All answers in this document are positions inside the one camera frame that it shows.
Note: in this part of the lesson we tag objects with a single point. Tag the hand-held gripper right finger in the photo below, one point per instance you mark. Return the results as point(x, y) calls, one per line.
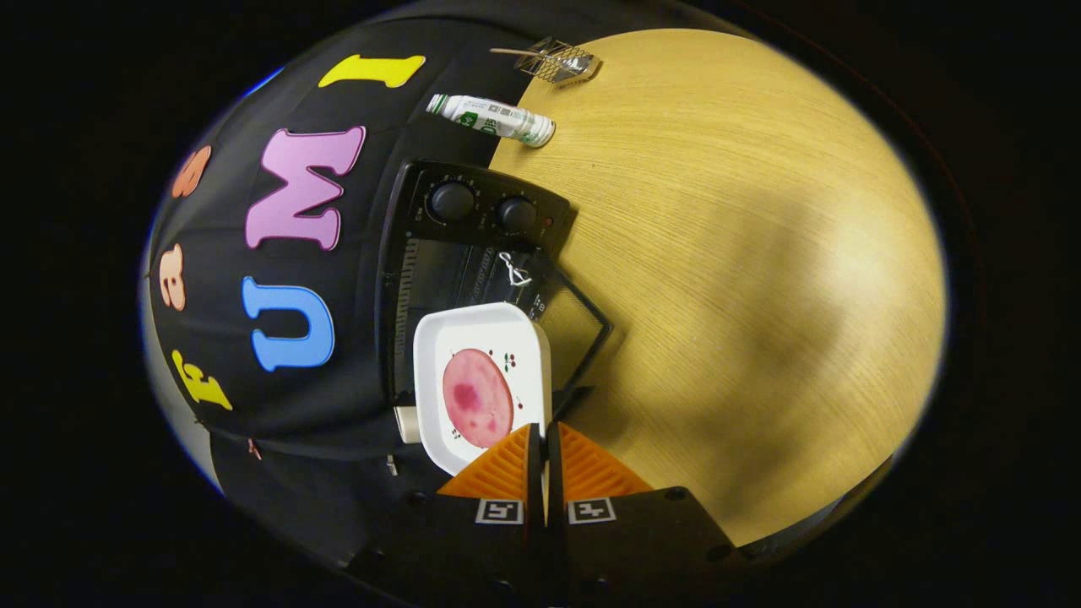
point(633, 549)

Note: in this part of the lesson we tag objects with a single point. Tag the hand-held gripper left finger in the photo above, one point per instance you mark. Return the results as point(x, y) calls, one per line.
point(473, 557)

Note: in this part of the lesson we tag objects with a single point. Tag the pink ham slice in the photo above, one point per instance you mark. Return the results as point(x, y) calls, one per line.
point(480, 397)

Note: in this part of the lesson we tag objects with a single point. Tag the white square plate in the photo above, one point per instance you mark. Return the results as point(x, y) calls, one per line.
point(473, 329)

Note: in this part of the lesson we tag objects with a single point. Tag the black toaster oven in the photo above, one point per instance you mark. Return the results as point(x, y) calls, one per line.
point(422, 279)

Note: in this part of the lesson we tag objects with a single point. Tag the pink cloth clip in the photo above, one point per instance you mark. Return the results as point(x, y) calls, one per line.
point(254, 449)

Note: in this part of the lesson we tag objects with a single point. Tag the white green-label bottle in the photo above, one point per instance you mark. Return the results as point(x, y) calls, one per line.
point(494, 118)

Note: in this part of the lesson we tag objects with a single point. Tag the wooden stick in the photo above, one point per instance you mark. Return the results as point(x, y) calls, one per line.
point(507, 51)

